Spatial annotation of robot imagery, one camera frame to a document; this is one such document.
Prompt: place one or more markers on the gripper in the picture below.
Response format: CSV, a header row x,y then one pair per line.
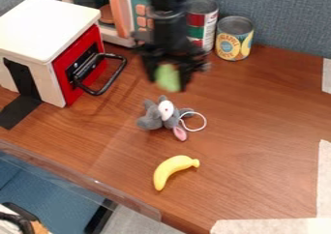
x,y
172,54

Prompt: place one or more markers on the green toy broccoli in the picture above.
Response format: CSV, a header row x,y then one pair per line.
x,y
168,78

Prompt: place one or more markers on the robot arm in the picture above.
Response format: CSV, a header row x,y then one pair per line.
x,y
168,15

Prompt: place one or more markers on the grey plush mouse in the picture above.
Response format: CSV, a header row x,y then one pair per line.
x,y
160,117

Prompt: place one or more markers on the red and white can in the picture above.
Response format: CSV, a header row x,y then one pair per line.
x,y
203,22

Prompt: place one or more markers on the toy microwave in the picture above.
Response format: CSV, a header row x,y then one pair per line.
x,y
125,15

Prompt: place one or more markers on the yellow can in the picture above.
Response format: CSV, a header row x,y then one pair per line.
x,y
233,39

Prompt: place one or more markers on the yellow toy banana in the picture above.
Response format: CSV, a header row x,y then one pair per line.
x,y
170,170

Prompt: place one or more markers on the white cabinet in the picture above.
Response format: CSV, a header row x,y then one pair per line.
x,y
41,28

